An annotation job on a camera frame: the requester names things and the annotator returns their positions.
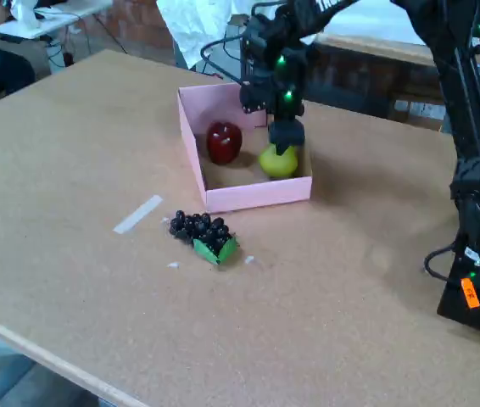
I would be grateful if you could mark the white crumpled bag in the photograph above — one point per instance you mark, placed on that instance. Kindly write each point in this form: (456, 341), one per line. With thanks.
(26, 15)

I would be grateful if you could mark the crumpled white sheet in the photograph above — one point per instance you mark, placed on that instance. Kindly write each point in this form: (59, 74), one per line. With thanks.
(193, 25)

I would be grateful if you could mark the white background table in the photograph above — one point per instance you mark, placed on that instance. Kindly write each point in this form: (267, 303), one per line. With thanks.
(74, 9)

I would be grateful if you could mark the long white tape strip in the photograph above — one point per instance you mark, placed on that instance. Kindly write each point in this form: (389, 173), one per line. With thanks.
(138, 214)

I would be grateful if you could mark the pink cardboard box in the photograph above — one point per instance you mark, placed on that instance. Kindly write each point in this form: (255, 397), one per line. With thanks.
(257, 195)

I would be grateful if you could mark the green toy pear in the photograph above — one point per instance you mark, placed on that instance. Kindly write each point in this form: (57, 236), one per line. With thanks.
(278, 166)

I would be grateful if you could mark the red toy apple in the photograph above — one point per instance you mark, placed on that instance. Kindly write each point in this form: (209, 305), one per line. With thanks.
(223, 144)

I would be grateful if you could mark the black toy grapes with leaves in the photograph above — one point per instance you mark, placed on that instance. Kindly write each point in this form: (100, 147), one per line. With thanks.
(199, 231)

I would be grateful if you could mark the wooden background bench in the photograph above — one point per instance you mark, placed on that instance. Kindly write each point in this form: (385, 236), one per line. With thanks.
(371, 44)

